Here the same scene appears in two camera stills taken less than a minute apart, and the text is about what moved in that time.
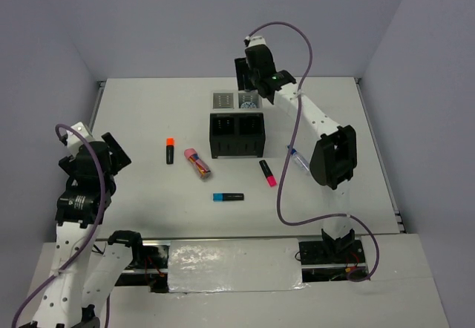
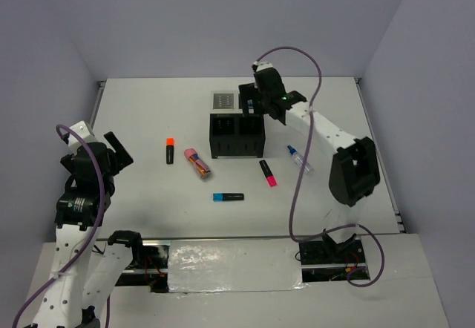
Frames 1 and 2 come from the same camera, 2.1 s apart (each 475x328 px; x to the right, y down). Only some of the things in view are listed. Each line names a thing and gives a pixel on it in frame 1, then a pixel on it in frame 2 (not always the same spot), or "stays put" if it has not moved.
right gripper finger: (243, 79) to (248, 92)
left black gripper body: (119, 159) stays put
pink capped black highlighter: (267, 173) stays put
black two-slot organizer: (237, 134) stays put
